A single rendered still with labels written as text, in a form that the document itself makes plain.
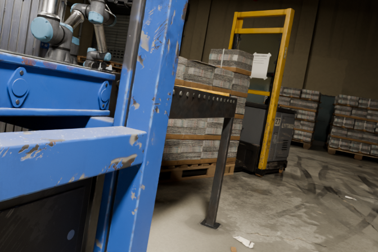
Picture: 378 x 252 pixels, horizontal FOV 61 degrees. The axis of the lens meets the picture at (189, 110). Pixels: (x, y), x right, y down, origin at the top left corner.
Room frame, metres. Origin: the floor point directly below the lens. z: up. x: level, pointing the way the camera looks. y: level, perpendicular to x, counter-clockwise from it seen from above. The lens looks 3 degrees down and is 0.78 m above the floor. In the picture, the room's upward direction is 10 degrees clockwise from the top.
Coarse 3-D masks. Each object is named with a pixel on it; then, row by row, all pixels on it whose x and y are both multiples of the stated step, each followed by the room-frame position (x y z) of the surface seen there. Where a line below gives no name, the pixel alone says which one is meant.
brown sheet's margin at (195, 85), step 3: (186, 81) 2.80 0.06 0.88; (183, 84) 2.82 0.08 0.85; (186, 84) 2.80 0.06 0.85; (189, 84) 2.77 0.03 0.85; (192, 84) 2.77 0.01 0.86; (195, 84) 2.80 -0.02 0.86; (198, 84) 2.82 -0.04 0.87; (201, 84) 2.86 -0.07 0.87; (204, 84) 2.88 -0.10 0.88; (195, 87) 2.80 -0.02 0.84; (198, 87) 2.83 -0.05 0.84; (201, 87) 2.86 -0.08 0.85; (204, 87) 2.89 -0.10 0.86; (207, 87) 2.91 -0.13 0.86; (210, 87) 2.95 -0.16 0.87; (210, 90) 2.96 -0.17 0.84
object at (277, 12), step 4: (240, 12) 3.92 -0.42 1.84; (244, 12) 3.88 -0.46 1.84; (248, 12) 3.84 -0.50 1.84; (252, 12) 3.80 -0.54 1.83; (256, 12) 3.76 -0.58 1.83; (260, 12) 3.72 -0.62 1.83; (264, 12) 3.69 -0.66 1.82; (268, 12) 3.65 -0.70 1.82; (272, 12) 3.62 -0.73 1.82; (276, 12) 3.58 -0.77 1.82; (280, 12) 3.55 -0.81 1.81; (284, 12) 3.52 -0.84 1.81; (240, 16) 3.91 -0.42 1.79; (244, 16) 3.87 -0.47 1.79; (248, 16) 3.84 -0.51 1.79; (252, 16) 3.81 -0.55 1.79; (256, 16) 3.78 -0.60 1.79; (260, 16) 3.75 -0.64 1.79; (264, 16) 3.72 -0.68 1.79; (268, 16) 3.70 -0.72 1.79; (272, 16) 3.67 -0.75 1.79
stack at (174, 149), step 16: (176, 128) 2.70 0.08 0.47; (192, 128) 2.85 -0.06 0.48; (208, 128) 3.00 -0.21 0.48; (176, 144) 2.72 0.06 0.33; (192, 144) 2.87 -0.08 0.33; (208, 144) 3.04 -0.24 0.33; (160, 176) 2.81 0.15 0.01; (176, 176) 2.77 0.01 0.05; (192, 176) 2.95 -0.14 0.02; (208, 176) 3.09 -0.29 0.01
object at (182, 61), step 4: (180, 60) 2.61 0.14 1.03; (184, 60) 2.65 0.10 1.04; (180, 64) 2.62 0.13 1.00; (184, 64) 2.65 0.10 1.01; (180, 68) 2.63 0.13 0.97; (184, 68) 2.67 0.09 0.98; (176, 72) 2.60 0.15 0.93; (180, 72) 2.63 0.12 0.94; (176, 76) 2.61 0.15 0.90; (180, 76) 2.64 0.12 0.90; (176, 84) 2.64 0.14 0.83
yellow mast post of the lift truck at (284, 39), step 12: (288, 12) 3.47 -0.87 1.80; (288, 24) 3.45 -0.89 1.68; (288, 36) 3.48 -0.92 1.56; (276, 60) 3.51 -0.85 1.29; (276, 72) 3.47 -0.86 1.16; (276, 84) 3.46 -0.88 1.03; (276, 96) 3.47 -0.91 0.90; (276, 108) 3.50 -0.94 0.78; (264, 132) 3.48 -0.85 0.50; (264, 144) 3.46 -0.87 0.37; (264, 156) 3.46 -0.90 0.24; (264, 168) 3.49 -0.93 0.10
